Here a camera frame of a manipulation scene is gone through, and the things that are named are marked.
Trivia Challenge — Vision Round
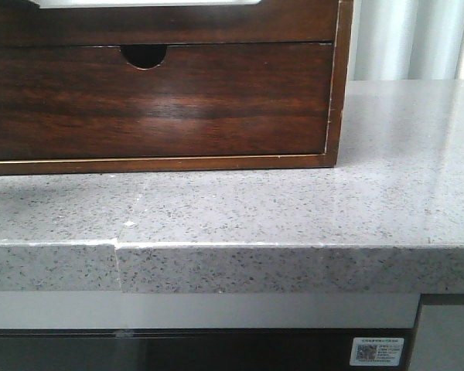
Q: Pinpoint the grey cabinet door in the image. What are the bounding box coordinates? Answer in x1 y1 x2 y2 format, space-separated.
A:
409 294 464 370

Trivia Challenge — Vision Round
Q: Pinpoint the black glass appliance front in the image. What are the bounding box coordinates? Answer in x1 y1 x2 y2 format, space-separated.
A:
0 328 412 370

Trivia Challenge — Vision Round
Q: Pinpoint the white plastic tray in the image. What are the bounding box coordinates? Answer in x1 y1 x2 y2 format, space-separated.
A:
32 0 261 9

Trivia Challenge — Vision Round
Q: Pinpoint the dark wooden drawer cabinet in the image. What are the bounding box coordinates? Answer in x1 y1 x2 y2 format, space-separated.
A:
0 1 353 175

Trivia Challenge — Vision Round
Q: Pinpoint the white QR code sticker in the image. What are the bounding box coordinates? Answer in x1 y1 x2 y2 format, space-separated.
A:
350 337 404 366

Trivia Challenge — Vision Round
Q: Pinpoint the dark wooden drawer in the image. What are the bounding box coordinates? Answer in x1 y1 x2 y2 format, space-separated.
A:
0 43 333 160
0 1 338 47

